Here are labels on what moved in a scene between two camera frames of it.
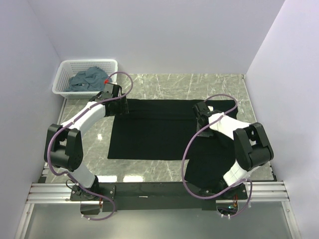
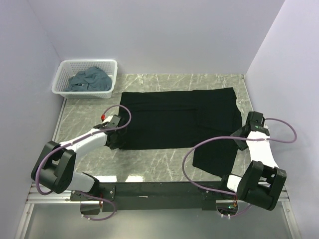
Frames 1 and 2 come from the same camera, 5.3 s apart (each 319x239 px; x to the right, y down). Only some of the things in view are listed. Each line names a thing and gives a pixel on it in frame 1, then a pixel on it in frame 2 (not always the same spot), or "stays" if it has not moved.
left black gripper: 122,108 -> 118,144
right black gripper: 207,134 -> 242,145
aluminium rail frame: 41,192 stays
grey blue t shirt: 93,78 stays
